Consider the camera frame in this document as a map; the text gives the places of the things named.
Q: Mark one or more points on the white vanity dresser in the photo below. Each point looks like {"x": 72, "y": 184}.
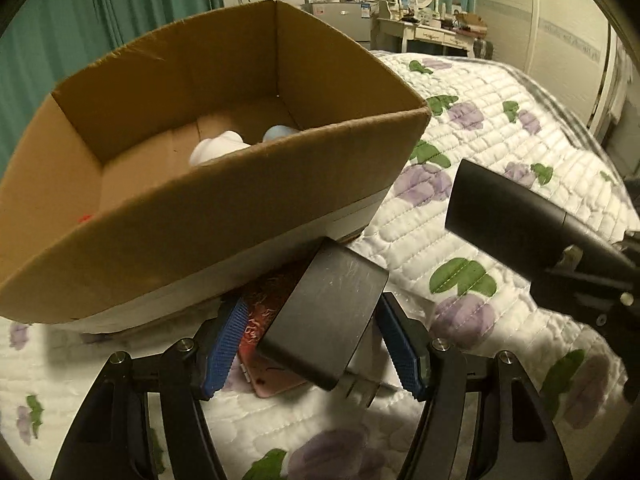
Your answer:
{"x": 425, "y": 32}

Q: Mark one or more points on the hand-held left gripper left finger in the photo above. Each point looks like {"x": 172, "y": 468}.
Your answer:
{"x": 224, "y": 355}

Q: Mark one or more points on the pink phone with patterned case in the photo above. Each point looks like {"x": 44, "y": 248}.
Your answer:
{"x": 265, "y": 360}

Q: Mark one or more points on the white wardrobe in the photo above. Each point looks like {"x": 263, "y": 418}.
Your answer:
{"x": 550, "y": 25}

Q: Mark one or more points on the black handheld device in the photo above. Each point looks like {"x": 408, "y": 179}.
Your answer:
{"x": 500, "y": 210}

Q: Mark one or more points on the small silver fridge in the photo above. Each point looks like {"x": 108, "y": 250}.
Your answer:
{"x": 340, "y": 19}

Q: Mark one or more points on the white rounded object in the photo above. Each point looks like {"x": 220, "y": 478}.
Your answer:
{"x": 216, "y": 147}

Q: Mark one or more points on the small photo frame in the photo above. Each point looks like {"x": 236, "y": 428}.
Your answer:
{"x": 408, "y": 3}

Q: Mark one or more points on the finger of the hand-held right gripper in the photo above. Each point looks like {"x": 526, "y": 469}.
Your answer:
{"x": 590, "y": 291}

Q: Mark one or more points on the light blue rounded object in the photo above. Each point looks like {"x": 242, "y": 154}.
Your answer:
{"x": 277, "y": 133}

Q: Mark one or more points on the floral quilted bedspread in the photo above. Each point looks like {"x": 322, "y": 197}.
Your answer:
{"x": 500, "y": 125}

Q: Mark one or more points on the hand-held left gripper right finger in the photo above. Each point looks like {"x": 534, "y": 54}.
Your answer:
{"x": 402, "y": 355}

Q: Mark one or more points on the cardboard box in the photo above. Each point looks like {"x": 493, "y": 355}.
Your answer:
{"x": 210, "y": 230}

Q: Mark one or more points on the black rectangular case with clip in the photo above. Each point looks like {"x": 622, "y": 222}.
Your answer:
{"x": 322, "y": 310}

